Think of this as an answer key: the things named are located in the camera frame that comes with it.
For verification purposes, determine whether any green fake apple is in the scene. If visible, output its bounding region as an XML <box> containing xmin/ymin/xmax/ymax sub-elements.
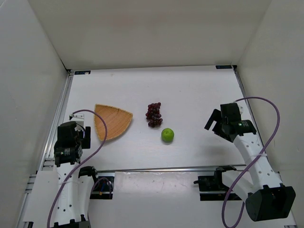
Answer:
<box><xmin>161</xmin><ymin>128</ymin><xmax>174</xmax><ymax>143</ymax></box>

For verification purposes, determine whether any dark red grape bunch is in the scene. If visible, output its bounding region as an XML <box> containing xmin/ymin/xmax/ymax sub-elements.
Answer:
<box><xmin>145</xmin><ymin>102</ymin><xmax>163</xmax><ymax>128</ymax></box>

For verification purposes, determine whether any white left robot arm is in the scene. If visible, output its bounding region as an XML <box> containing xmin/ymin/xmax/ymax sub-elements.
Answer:
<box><xmin>47</xmin><ymin>121</ymin><xmax>97</xmax><ymax>228</ymax></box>

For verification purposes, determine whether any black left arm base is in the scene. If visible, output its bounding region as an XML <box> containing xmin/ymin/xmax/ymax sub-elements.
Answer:
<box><xmin>90</xmin><ymin>176</ymin><xmax>114</xmax><ymax>200</ymax></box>

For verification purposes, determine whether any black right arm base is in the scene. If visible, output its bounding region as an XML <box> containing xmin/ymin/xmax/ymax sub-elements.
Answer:
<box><xmin>194</xmin><ymin>166</ymin><xmax>237</xmax><ymax>201</ymax></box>

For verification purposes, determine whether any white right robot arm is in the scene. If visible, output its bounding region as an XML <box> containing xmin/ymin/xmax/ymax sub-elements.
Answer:
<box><xmin>205</xmin><ymin>103</ymin><xmax>296</xmax><ymax>221</ymax></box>

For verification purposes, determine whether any woven triangular fruit basket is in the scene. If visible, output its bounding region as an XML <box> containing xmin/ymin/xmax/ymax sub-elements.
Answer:
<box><xmin>95</xmin><ymin>104</ymin><xmax>133</xmax><ymax>141</ymax></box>

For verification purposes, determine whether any blue right corner label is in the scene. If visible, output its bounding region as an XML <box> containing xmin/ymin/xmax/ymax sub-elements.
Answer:
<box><xmin>215</xmin><ymin>65</ymin><xmax>232</xmax><ymax>69</ymax></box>

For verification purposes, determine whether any blue corner label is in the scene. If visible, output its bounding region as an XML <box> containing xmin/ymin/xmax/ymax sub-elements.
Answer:
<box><xmin>74</xmin><ymin>70</ymin><xmax>91</xmax><ymax>75</ymax></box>
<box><xmin>215</xmin><ymin>65</ymin><xmax>232</xmax><ymax>69</ymax></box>

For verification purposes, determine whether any blue left corner label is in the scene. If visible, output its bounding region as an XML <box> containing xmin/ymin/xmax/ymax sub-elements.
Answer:
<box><xmin>74</xmin><ymin>70</ymin><xmax>91</xmax><ymax>75</ymax></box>

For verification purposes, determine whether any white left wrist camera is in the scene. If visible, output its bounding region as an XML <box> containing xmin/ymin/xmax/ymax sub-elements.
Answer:
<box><xmin>69</xmin><ymin>113</ymin><xmax>85</xmax><ymax>131</ymax></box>

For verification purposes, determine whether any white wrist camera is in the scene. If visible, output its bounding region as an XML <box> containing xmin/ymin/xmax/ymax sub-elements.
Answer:
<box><xmin>235</xmin><ymin>102</ymin><xmax>244</xmax><ymax>115</ymax></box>
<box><xmin>69</xmin><ymin>113</ymin><xmax>85</xmax><ymax>131</ymax></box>

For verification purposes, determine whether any aluminium left rail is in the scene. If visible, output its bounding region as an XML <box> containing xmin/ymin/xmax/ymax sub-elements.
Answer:
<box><xmin>16</xmin><ymin>69</ymin><xmax>72</xmax><ymax>228</ymax></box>

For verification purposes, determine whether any aluminium rail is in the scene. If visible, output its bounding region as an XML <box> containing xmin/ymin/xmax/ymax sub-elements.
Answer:
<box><xmin>96</xmin><ymin>163</ymin><xmax>247</xmax><ymax>173</ymax></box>
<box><xmin>16</xmin><ymin>69</ymin><xmax>72</xmax><ymax>228</ymax></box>

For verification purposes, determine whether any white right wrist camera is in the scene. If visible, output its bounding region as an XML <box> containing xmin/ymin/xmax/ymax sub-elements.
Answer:
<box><xmin>235</xmin><ymin>102</ymin><xmax>244</xmax><ymax>115</ymax></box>

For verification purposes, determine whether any aluminium front rail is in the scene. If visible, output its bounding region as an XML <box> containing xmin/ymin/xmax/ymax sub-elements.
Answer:
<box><xmin>96</xmin><ymin>163</ymin><xmax>247</xmax><ymax>173</ymax></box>

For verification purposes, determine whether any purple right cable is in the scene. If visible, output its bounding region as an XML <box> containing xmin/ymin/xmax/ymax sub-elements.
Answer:
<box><xmin>221</xmin><ymin>96</ymin><xmax>281</xmax><ymax>228</ymax></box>

